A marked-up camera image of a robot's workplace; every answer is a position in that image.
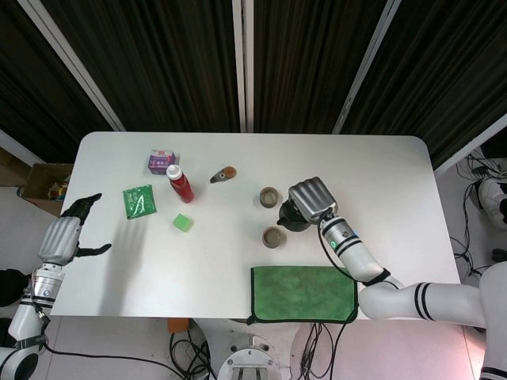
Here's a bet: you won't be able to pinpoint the white double frame post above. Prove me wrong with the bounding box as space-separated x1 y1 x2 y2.
231 0 255 134

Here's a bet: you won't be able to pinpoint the green foam cube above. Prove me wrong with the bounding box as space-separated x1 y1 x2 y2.
172 213 195 233

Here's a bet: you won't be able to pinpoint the white robot torso base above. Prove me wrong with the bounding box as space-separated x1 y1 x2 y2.
215 334 281 380

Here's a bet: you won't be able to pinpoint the red bottle white cap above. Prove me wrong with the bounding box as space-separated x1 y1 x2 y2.
165 164 196 205

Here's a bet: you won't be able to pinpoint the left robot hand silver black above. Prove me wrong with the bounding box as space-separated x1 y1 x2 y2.
37 192 112 266

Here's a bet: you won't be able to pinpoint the black hanging cables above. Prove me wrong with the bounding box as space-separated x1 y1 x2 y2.
299 300 360 380

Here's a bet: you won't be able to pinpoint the black pleated curtain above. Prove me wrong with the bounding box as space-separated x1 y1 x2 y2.
253 0 387 134
39 0 242 132
0 0 116 163
342 0 507 167

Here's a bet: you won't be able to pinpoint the black teapot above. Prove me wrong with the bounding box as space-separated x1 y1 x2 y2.
276 197 314 234

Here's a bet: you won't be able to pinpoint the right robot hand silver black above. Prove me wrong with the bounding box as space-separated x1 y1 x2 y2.
287 177 339 222

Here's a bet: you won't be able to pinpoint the black floor cable tangle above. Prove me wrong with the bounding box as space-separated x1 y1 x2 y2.
451 153 507 278

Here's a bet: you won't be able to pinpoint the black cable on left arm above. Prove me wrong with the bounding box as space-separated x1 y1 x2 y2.
33 300 223 380

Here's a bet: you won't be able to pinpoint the green tea sachet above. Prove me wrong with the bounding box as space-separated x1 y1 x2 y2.
122 184 158 220

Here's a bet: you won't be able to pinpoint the green microfiber cloth black trim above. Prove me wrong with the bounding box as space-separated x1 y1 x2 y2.
246 265 360 326

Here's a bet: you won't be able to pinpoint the dark ceramic tea cup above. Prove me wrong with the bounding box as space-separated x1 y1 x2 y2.
261 226 287 249
259 186 281 208

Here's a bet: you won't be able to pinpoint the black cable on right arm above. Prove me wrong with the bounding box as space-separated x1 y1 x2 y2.
316 211 391 285

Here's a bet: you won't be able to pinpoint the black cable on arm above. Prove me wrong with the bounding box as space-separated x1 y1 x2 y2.
316 211 391 285
33 300 223 380

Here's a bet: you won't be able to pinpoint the black fabric bundle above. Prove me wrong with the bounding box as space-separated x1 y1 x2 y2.
0 268 31 309

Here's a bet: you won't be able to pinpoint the black cable bundle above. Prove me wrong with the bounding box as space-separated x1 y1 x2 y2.
169 330 212 380

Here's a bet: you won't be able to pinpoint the open cardboard box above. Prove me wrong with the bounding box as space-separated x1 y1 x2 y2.
17 161 74 217

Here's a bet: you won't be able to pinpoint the white sneaker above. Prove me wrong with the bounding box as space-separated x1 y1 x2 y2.
477 177 507 227

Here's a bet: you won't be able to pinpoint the white slanted frame post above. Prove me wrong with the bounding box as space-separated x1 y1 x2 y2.
0 129 35 160
433 118 507 176
331 0 402 135
17 0 127 132

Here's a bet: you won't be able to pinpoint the small purple carton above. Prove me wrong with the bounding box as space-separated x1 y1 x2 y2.
146 149 177 177

